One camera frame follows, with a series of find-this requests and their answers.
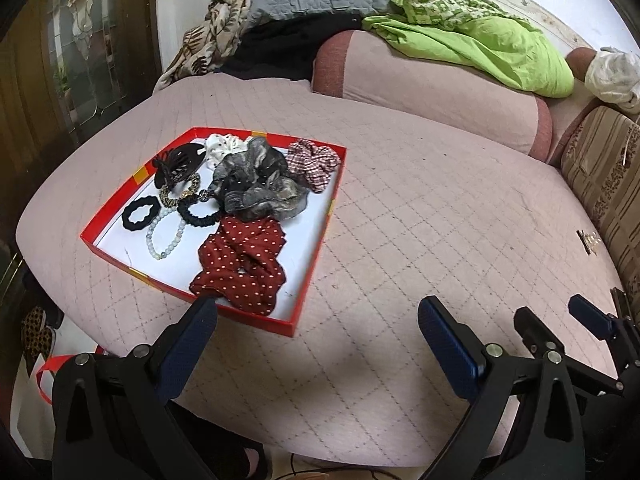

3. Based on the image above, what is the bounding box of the leaf print beige cloth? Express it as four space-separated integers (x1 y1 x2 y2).
153 0 252 93

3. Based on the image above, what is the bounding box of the red polka dot scrunchie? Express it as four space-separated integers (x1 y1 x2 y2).
189 217 286 316

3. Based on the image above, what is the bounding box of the white bag red handle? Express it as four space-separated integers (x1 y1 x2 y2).
9 354 72 460

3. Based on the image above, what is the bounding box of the black hair claw clip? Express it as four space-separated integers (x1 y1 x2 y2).
152 143 206 190

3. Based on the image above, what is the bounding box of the wooden glass door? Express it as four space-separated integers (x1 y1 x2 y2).
1 0 160 304

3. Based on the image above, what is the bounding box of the red shallow box tray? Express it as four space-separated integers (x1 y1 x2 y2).
79 126 348 339

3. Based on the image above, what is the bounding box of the pink quilted mattress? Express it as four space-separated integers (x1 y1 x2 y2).
16 74 620 467

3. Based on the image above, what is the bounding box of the pink checked scrunchie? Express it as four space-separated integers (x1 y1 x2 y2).
285 139 341 193

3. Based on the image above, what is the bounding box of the grey satin scrunchie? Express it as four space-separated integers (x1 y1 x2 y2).
207 136 309 222

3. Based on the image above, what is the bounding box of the black scrunchie hair tie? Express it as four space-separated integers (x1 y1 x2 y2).
120 195 164 233

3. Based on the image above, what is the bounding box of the pearl bead bracelet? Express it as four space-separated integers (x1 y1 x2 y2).
145 206 188 261

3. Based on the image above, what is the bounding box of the pink bolster pillow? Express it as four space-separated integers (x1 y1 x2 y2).
311 30 553 162

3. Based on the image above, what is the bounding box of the green crumpled cloth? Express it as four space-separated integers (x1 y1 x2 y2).
362 0 574 99

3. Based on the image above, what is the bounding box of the black cloth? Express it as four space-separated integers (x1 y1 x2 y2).
219 12 362 81

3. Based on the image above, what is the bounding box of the small gold hair pin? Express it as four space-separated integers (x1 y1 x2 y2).
576 230 602 255

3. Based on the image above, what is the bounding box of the white cherry print scrunchie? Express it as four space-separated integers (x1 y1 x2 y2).
203 133 248 170

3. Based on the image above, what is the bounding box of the striped brown cushion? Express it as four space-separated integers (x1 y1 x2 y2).
561 106 640 320

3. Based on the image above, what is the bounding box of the gold leopard hair tie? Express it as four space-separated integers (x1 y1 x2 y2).
158 173 202 209

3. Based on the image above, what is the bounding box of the white plastic bag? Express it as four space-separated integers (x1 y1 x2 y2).
585 47 640 115

